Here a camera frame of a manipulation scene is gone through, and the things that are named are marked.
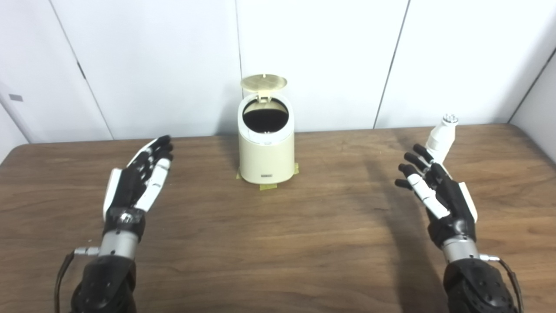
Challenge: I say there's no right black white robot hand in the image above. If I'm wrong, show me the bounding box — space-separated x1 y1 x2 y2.
394 143 478 250

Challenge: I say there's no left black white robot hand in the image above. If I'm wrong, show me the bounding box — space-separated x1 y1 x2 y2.
103 135 174 242

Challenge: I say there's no small white plastic bottle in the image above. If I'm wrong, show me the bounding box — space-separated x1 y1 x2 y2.
425 114 459 165

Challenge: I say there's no cream plastic bin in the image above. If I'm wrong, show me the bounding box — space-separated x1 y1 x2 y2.
238 93 295 184

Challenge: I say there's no cream round bin lid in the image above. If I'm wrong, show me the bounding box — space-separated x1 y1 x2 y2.
240 74 288 103

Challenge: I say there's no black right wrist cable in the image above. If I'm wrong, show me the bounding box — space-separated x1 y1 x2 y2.
479 254 524 313

